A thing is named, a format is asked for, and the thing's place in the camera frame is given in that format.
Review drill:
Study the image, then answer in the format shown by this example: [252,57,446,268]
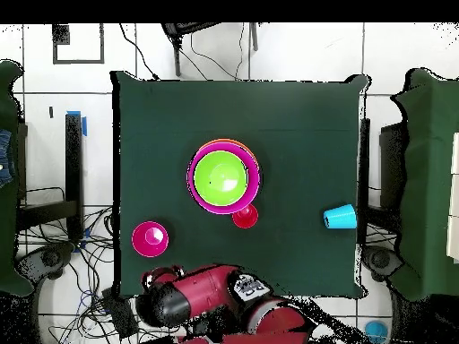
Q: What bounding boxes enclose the small pink-red bowl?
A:
[131,220,170,258]

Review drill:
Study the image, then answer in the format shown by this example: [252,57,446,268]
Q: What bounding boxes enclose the large pink bowl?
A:
[186,141,261,216]

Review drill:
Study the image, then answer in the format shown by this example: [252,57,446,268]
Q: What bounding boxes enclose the dark green tablecloth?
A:
[109,70,370,300]

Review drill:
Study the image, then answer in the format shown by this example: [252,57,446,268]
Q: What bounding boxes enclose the tangled cables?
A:
[17,205,180,344]

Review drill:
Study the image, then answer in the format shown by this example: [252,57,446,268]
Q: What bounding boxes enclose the black swivel chair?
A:
[360,245,403,284]
[15,243,77,284]

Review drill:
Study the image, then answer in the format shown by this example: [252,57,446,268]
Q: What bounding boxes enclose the white box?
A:
[446,131,459,265]

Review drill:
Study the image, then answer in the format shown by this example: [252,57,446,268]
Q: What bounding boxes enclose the red cup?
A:
[231,203,260,229]

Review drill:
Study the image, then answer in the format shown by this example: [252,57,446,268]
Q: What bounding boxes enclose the blue cup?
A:
[323,203,359,230]

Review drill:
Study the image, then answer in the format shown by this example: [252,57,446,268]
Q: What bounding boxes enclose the blue denim fabric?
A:
[0,128,16,189]

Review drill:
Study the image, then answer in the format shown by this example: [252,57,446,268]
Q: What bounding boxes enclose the green side table cloth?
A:
[388,66,459,303]
[0,59,36,298]

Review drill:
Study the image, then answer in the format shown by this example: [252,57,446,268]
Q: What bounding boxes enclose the blue tape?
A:
[66,109,88,137]

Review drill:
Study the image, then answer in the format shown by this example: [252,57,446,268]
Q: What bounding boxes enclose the black power strip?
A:
[100,288,140,340]

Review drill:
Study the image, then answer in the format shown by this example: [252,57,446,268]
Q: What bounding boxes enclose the blue round object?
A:
[363,319,390,344]

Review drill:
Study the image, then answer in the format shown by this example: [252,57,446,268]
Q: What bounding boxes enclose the green bowl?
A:
[193,150,250,208]

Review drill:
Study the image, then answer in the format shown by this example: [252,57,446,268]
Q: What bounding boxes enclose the black table frame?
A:
[16,112,85,242]

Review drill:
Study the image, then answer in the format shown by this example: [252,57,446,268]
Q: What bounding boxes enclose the black cable with plug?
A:
[118,23,160,81]

